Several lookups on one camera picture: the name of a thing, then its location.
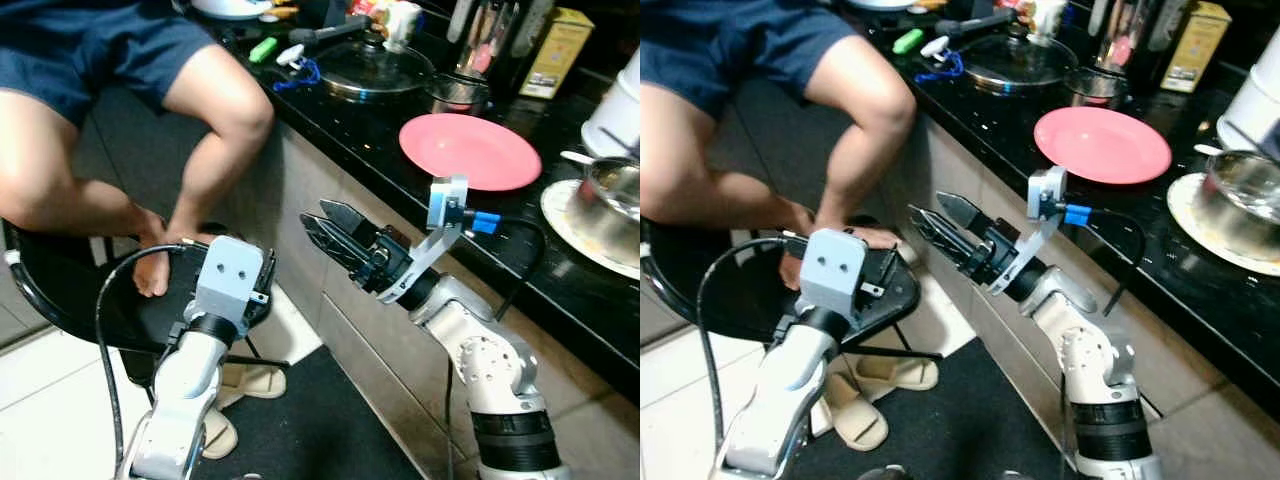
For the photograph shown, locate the black handled frying pan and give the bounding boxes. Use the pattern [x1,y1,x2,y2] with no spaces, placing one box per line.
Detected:
[288,12,438,104]
[935,8,1079,98]

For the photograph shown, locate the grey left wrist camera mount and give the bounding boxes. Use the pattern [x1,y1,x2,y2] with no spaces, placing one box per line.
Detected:
[190,235,266,326]
[803,228,869,319]

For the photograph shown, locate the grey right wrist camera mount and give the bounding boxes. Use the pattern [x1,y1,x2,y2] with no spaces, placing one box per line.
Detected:
[985,165,1069,296]
[378,175,471,306]

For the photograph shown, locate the white printed mug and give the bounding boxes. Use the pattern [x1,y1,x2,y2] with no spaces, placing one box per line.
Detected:
[1030,0,1069,39]
[385,0,423,46]

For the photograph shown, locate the floral rim plate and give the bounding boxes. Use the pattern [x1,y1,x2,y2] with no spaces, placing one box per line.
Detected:
[540,178,641,281]
[1167,172,1280,279]

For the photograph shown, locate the dark blue shorts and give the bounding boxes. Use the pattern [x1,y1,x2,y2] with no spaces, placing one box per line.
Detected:
[0,0,216,126]
[640,0,861,121]

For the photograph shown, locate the beige slipper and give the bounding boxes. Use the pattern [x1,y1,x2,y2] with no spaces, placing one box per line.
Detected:
[855,355,941,393]
[215,362,289,401]
[815,372,891,453]
[198,405,239,461]

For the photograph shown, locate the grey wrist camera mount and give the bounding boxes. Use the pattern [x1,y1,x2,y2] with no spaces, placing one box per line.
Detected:
[190,235,266,326]
[378,175,471,306]
[985,165,1069,296]
[803,228,869,319]

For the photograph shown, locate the glass pan lid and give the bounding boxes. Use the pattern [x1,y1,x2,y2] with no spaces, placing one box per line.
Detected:
[960,28,1076,89]
[318,28,436,96]

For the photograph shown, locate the tall steel tumbler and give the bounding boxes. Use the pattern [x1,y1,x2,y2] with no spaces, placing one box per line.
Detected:
[460,0,521,79]
[1095,0,1151,71]

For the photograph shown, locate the yellow label oil tin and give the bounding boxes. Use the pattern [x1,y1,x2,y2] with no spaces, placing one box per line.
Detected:
[1160,0,1233,94]
[518,8,596,101]

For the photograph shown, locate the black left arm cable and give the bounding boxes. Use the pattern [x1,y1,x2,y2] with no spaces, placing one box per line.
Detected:
[95,243,201,471]
[697,235,811,480]

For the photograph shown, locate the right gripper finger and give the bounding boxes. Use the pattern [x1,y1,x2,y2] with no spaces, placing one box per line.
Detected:
[908,203,976,269]
[300,213,366,276]
[935,190,996,236]
[318,198,379,243]

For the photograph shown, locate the white key fob blue cord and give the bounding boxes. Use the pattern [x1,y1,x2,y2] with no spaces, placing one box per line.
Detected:
[275,43,323,93]
[915,37,966,83]

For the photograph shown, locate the person's bare leg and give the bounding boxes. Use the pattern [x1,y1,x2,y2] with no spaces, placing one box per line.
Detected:
[780,35,919,291]
[640,85,801,236]
[130,45,276,299]
[0,88,161,241]

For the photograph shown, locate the pink plate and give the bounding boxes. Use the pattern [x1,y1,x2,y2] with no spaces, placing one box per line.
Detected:
[398,112,543,193]
[1033,105,1173,186]

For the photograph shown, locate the large steel bowl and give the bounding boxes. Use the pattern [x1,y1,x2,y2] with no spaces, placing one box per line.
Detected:
[583,155,641,246]
[1200,150,1280,263]

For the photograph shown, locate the black stool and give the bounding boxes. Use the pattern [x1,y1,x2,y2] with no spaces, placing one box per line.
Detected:
[640,215,923,361]
[0,215,291,366]

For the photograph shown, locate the black floor mat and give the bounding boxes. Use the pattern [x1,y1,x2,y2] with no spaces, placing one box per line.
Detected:
[830,340,1076,480]
[190,345,426,480]

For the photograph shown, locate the brown wooden drawer cabinet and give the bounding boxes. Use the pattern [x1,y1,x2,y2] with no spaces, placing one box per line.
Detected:
[90,85,641,480]
[730,75,1280,480]

